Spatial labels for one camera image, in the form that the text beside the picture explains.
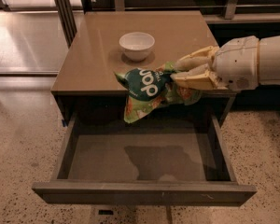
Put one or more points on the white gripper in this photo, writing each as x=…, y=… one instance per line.
x=236, y=62

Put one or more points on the green rice chip bag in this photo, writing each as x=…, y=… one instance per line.
x=152, y=89

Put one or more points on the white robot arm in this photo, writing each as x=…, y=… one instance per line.
x=268, y=64

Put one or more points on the brown cabinet with counter top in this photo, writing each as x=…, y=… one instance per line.
x=86, y=86

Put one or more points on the open grey top drawer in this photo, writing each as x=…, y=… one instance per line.
x=163, y=159

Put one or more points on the white ceramic bowl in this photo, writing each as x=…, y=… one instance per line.
x=137, y=46

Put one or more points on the metal railing in background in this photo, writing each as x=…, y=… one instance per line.
x=226, y=18

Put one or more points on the floor outlet plate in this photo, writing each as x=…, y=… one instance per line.
x=104, y=214

